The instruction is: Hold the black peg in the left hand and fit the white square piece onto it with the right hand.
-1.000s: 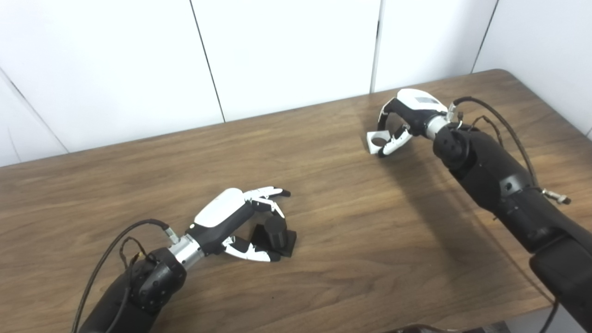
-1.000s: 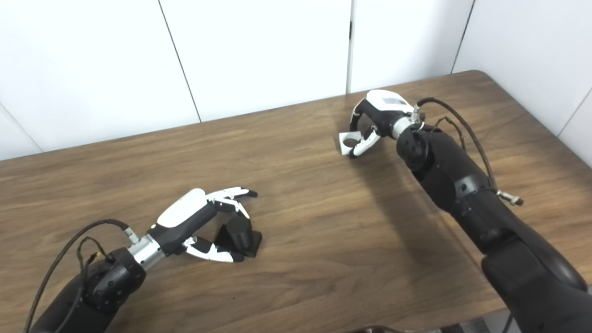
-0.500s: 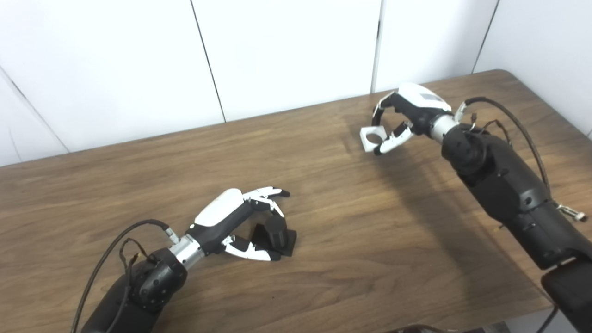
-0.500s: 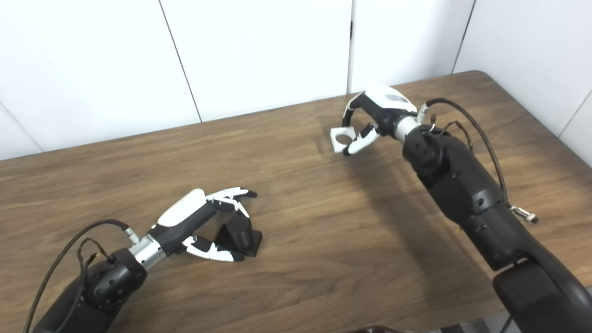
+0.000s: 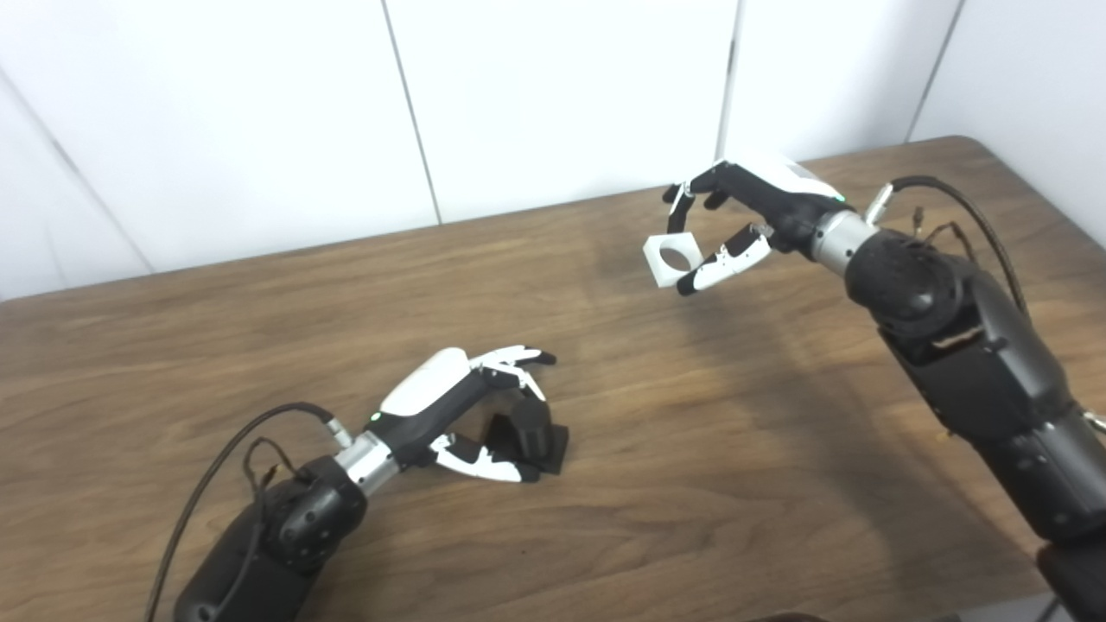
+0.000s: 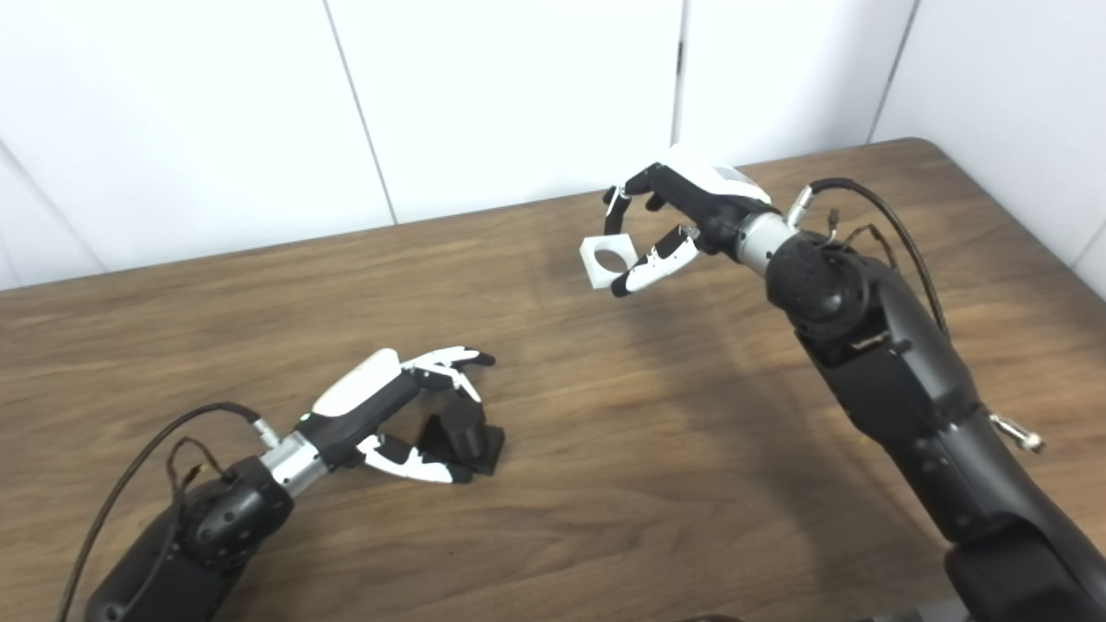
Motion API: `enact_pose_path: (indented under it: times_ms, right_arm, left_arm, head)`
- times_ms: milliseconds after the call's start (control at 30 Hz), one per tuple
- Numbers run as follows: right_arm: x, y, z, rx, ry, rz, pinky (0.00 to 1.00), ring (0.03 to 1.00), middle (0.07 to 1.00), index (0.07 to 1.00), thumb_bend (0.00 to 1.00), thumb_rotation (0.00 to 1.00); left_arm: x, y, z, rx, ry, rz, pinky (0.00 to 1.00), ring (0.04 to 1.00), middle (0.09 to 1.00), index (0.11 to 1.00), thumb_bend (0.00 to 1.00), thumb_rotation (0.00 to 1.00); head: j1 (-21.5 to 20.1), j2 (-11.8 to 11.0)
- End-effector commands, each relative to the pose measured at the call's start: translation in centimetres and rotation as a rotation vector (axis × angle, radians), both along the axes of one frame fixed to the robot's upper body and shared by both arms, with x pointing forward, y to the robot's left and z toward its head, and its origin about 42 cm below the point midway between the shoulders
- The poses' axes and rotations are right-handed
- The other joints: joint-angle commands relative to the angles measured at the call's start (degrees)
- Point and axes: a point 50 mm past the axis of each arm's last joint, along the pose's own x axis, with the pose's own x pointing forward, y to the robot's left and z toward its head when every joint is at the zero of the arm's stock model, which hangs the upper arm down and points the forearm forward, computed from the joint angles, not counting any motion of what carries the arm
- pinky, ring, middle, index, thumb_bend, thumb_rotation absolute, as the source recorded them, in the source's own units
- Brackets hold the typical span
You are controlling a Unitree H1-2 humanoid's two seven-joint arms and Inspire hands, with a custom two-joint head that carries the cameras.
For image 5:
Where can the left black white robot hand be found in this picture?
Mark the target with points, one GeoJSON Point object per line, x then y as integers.
{"type": "Point", "coordinates": [428, 389]}

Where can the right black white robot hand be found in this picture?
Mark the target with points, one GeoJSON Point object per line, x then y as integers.
{"type": "Point", "coordinates": [778, 199]}

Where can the black peg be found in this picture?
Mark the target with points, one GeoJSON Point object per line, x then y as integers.
{"type": "Point", "coordinates": [531, 428]}

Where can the white square piece with hole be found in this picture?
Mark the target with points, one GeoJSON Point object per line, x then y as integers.
{"type": "Point", "coordinates": [655, 263]}

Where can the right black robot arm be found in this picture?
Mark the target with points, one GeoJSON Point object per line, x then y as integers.
{"type": "Point", "coordinates": [994, 371]}

